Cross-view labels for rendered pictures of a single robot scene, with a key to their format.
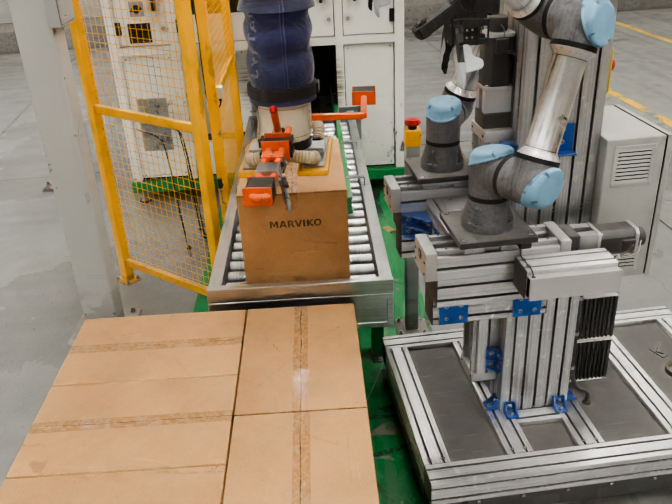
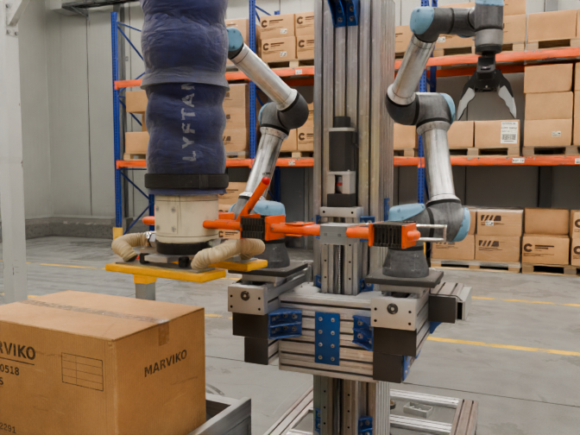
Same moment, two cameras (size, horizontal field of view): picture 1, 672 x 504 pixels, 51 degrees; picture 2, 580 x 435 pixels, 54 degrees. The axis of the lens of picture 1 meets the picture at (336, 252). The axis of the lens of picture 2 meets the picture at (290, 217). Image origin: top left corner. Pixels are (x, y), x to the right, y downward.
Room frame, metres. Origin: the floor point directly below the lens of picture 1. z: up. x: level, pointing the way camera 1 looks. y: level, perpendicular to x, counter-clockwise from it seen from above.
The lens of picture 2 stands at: (1.30, 1.40, 1.37)
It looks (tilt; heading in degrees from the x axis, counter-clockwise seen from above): 4 degrees down; 298
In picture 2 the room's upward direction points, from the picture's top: straight up
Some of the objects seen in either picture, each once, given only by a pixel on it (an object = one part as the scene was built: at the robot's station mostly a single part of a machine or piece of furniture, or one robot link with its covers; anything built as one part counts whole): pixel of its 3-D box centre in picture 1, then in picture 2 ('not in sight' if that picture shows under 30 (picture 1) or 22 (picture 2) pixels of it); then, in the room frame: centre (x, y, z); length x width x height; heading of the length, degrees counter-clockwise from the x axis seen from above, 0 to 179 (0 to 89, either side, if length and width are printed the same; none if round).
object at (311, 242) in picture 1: (295, 210); (89, 373); (2.68, 0.16, 0.75); 0.60 x 0.40 x 0.40; 2
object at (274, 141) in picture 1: (276, 146); (262, 226); (2.04, 0.16, 1.24); 0.10 x 0.08 x 0.06; 87
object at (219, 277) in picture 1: (240, 195); not in sight; (3.48, 0.49, 0.50); 2.31 x 0.05 x 0.19; 1
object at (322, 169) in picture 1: (315, 151); (210, 255); (2.28, 0.05, 1.13); 0.34 x 0.10 x 0.05; 177
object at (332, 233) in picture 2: (268, 174); (338, 233); (1.83, 0.17, 1.23); 0.07 x 0.07 x 0.04; 87
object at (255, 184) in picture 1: (259, 191); (392, 234); (1.69, 0.19, 1.24); 0.08 x 0.07 x 0.05; 177
